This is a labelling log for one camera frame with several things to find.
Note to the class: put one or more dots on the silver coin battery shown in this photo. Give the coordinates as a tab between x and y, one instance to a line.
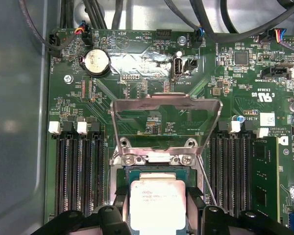
96	61

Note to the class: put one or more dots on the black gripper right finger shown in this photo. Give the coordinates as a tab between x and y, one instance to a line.
215	220

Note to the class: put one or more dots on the black fan connector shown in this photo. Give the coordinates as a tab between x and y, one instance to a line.
199	36

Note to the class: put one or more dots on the metal socket cover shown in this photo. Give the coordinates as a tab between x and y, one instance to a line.
137	104

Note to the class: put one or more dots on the thin metal locking lever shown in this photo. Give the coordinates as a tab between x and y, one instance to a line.
207	180

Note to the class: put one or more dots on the black RAM slot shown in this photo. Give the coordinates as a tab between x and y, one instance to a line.
227	171
215	166
60	171
84	171
242	171
71	171
98	171

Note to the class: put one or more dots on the internal USB port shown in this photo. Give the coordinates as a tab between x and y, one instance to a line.
177	67

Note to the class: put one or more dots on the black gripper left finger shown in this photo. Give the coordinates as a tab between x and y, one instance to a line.
105	220

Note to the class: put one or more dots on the green motherboard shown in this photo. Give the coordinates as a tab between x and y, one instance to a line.
205	85

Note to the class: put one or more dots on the CPU socket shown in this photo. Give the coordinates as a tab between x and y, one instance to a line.
122	176

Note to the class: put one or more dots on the silver CPU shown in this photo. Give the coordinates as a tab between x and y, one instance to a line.
156	200

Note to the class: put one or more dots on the green RAM stick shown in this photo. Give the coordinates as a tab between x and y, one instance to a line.
264	171

